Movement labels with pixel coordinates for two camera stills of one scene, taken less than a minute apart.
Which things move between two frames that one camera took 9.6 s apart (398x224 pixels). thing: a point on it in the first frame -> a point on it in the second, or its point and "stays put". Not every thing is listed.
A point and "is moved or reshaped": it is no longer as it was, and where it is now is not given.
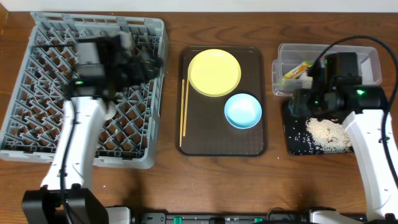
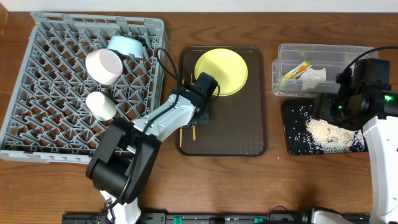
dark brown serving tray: x=208 y=132 stays put
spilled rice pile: x=329 y=136 stays put
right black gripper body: x=303 y=102 -> x=330 y=109
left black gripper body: x=137 y=66 -> x=202 y=115
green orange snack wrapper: x=296 y=72 stays put
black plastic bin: x=297 y=138 stays put
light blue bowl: x=243 y=111 is moved or reshaped
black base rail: x=273 y=218 stays put
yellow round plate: x=214 y=73 is moved or reshaped
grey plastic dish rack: x=129 y=137 stays put
